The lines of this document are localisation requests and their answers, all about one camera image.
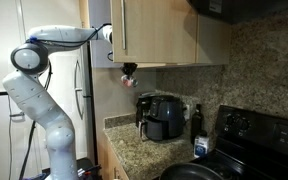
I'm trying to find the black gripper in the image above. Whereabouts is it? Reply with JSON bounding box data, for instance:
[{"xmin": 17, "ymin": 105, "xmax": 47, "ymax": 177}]
[{"xmin": 120, "ymin": 63, "xmax": 139, "ymax": 85}]

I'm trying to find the wooden cabinet door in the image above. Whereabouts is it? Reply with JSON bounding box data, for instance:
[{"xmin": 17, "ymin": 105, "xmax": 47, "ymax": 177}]
[
  {"xmin": 88, "ymin": 0, "xmax": 113, "ymax": 69},
  {"xmin": 109, "ymin": 0, "xmax": 199, "ymax": 65}
]

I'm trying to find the black air fryer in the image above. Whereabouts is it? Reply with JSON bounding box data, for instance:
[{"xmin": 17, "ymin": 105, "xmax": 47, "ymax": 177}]
[{"xmin": 139, "ymin": 94, "xmax": 187, "ymax": 142}]

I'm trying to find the dark robot base platform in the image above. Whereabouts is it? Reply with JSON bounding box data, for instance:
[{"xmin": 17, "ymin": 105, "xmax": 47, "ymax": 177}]
[{"xmin": 18, "ymin": 157, "xmax": 102, "ymax": 180}]

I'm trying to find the tall wooden side panel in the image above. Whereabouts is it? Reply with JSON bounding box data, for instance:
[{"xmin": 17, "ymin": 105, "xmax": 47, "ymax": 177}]
[{"xmin": 78, "ymin": 0, "xmax": 157, "ymax": 168}]

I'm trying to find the stainless steel refrigerator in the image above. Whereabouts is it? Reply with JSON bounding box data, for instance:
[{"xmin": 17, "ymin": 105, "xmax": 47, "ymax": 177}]
[{"xmin": 73, "ymin": 39, "xmax": 97, "ymax": 165}]

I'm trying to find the white backsplash outlet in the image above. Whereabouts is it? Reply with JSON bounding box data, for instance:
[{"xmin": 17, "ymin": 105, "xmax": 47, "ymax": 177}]
[{"xmin": 182, "ymin": 104, "xmax": 191, "ymax": 122}]

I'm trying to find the dark glass bottle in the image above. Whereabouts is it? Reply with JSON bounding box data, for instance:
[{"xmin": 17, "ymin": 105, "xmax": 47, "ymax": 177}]
[{"xmin": 190, "ymin": 103, "xmax": 205, "ymax": 145}]

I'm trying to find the wooden base cabinet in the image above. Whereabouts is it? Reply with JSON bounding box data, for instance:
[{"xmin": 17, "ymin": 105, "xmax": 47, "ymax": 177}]
[{"xmin": 97, "ymin": 131, "xmax": 131, "ymax": 180}]

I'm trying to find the white and blue carton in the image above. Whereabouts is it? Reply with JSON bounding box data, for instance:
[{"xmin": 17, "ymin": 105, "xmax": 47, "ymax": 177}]
[{"xmin": 193, "ymin": 130, "xmax": 210, "ymax": 159}]

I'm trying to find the black frying pan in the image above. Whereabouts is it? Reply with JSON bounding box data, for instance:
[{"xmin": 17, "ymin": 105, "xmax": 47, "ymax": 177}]
[{"xmin": 159, "ymin": 161, "xmax": 226, "ymax": 180}]

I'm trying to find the range hood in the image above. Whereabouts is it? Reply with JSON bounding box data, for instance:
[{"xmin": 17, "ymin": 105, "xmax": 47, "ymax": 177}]
[{"xmin": 187, "ymin": 0, "xmax": 288, "ymax": 25}]

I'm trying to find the black electric stove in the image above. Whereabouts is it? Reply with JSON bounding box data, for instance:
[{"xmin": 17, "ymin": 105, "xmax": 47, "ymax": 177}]
[{"xmin": 152, "ymin": 104, "xmax": 288, "ymax": 180}]

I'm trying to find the metal cabinet door handle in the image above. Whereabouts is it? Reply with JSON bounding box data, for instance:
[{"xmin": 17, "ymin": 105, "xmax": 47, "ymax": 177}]
[{"xmin": 119, "ymin": 0, "xmax": 127, "ymax": 51}]

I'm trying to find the curved refrigerator door handle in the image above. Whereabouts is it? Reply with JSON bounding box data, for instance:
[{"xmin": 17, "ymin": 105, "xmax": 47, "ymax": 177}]
[{"xmin": 73, "ymin": 59, "xmax": 86, "ymax": 121}]

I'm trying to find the wooden wall cabinet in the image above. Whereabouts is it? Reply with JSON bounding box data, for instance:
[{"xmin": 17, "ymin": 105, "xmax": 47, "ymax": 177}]
[{"xmin": 130, "ymin": 0, "xmax": 232, "ymax": 69}]

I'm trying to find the metal base cabinet handle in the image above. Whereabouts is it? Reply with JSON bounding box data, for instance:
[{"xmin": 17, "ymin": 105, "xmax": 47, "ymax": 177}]
[{"xmin": 113, "ymin": 166, "xmax": 121, "ymax": 180}]

